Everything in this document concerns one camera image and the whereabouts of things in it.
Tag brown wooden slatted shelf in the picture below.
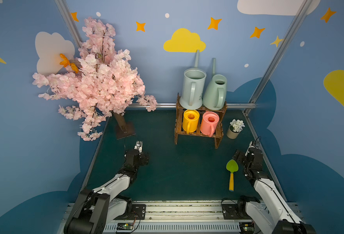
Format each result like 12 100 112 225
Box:
174 93 227 149

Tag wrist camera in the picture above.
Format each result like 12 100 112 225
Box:
134 141 143 154
245 141 256 156

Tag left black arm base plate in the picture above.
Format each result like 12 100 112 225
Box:
115 204 146 220

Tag yellow watering can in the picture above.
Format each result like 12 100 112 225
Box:
182 110 200 134

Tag circuit board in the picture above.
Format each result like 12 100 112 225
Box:
116 223 134 232
239 222 255 234

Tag right circuit board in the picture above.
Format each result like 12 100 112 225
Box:
239 222 255 234

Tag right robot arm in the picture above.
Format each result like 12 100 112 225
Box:
233 145 316 234

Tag white flowers in pot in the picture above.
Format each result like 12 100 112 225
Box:
226 119 245 139

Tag green yellow garden trowel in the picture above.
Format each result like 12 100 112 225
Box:
226 159 239 192

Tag mint green watering can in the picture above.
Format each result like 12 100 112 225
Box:
203 58 227 110

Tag pink cherry blossom tree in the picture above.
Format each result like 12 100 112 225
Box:
33 17 157 141

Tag left circuit board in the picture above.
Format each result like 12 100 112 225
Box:
116 223 134 232

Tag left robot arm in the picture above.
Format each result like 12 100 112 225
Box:
63 149 149 234

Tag pale blue watering can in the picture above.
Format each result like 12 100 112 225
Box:
179 50 207 110

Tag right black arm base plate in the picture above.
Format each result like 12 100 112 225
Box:
222 204 249 220

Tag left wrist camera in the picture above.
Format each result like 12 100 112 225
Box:
134 141 143 154

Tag aluminium front rail frame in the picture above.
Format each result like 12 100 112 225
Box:
56 200 311 234

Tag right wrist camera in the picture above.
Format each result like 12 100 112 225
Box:
245 141 256 156

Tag orange butterfly decoration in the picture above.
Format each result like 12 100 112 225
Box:
59 53 79 74

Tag pink watering can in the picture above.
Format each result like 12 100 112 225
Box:
200 111 220 137

